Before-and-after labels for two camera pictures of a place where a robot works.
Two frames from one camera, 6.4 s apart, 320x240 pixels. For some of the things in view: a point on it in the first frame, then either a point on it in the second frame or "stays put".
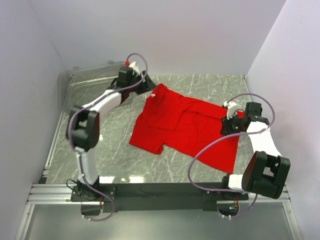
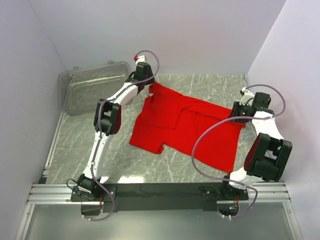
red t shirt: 191,127 stays put
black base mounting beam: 154,196 stays put
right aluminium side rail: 292,221 stays put
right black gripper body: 233,126 → 240,110
